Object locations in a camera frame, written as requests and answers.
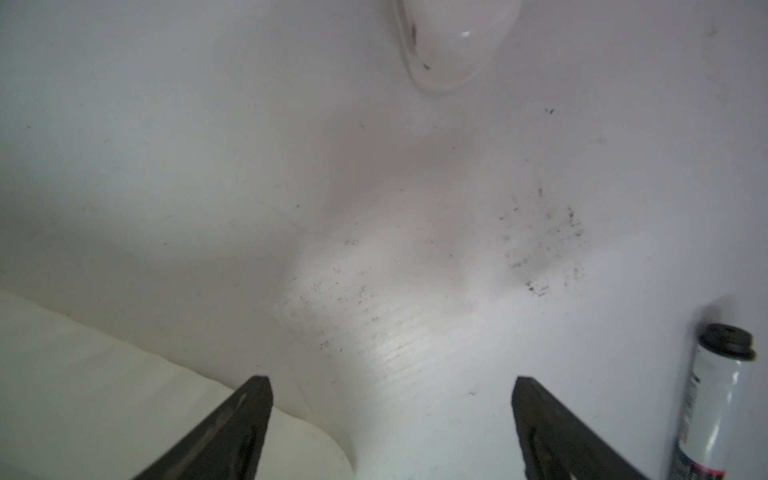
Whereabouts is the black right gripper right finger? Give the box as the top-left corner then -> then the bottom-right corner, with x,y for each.
511,376 -> 645,480

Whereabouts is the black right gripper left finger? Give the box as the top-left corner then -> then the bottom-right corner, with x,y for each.
135,376 -> 273,480

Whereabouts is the white plastic storage box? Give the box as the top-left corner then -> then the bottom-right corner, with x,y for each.
1,293 -> 353,479

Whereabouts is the black marker pen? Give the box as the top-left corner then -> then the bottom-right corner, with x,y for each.
668,323 -> 756,479

